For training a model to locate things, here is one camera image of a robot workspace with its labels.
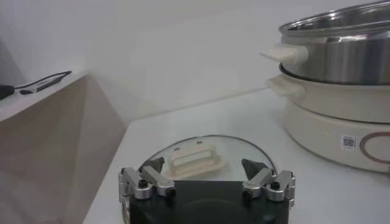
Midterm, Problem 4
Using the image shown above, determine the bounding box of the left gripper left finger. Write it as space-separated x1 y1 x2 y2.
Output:
118 156 177 205

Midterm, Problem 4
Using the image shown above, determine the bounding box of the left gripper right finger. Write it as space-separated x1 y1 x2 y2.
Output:
241 158 297 209

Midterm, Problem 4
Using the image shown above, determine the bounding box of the glass pot lid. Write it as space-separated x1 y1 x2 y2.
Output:
138 135 278 183

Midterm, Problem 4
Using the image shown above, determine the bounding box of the steel steamer basket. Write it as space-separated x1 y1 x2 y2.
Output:
260 0 390 86

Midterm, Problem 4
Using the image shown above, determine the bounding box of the cream electric pot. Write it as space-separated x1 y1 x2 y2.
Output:
265 63 390 174

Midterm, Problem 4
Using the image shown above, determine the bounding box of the grey usb hub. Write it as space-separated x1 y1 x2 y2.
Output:
20 76 65 95

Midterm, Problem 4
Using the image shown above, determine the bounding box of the white side table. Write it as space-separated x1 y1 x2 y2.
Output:
0 69 127 224

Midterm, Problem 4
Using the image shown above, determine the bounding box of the black computer mouse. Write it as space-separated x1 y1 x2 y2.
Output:
0 84 15 100

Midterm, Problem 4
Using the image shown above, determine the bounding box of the black usb cable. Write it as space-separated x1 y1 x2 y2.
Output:
13 71 73 91

